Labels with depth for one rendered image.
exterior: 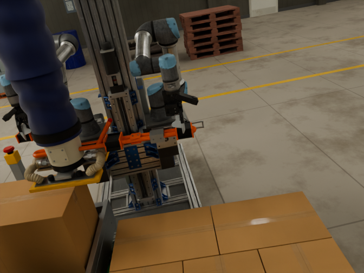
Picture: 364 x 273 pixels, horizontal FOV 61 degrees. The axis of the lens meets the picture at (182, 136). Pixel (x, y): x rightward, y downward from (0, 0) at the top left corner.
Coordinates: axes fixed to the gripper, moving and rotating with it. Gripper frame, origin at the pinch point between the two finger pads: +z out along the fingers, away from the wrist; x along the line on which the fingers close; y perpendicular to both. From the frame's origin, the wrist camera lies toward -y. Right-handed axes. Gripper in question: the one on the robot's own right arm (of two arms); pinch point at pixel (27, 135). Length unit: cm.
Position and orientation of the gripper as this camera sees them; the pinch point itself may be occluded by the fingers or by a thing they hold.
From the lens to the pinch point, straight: 199.0
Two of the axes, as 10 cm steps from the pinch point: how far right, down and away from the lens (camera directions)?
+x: -0.4, -4.6, 8.9
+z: 1.4, 8.7, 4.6
